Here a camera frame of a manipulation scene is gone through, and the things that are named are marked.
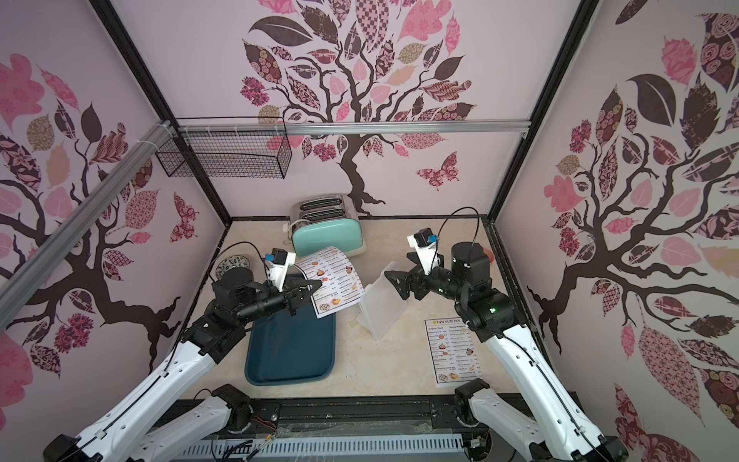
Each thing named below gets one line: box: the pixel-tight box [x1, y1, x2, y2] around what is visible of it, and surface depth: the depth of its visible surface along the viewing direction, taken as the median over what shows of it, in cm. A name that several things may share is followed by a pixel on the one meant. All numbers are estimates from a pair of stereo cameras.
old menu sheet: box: [424, 316, 484, 388], surface depth 87 cm
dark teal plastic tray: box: [244, 296, 336, 386], surface depth 83 cm
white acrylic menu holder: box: [356, 261, 408, 341], surface depth 78 cm
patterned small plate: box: [215, 255, 251, 282], surface depth 103 cm
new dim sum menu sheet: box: [294, 246, 365, 319], surface depth 72 cm
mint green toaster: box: [289, 193, 367, 258], surface depth 100 cm
